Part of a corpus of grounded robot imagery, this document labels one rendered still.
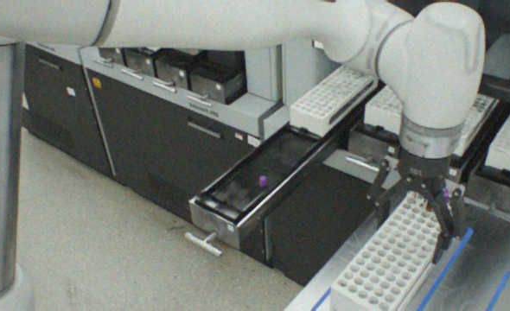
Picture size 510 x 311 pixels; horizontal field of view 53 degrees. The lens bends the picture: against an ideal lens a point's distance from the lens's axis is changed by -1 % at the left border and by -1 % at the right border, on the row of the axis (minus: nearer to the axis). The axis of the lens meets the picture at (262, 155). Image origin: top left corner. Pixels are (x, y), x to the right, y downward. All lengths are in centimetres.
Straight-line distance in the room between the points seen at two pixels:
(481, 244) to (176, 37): 74
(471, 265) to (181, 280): 127
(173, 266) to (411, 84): 152
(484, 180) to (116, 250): 149
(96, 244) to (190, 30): 183
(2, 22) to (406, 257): 71
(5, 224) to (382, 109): 88
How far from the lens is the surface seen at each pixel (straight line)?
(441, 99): 72
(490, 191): 123
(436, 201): 85
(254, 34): 53
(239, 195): 112
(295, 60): 142
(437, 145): 77
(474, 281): 98
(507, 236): 108
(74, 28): 44
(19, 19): 43
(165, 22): 46
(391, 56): 75
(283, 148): 124
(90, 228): 233
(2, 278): 81
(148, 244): 218
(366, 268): 88
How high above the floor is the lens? 155
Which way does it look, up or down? 37 degrees down
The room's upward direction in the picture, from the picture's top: 3 degrees counter-clockwise
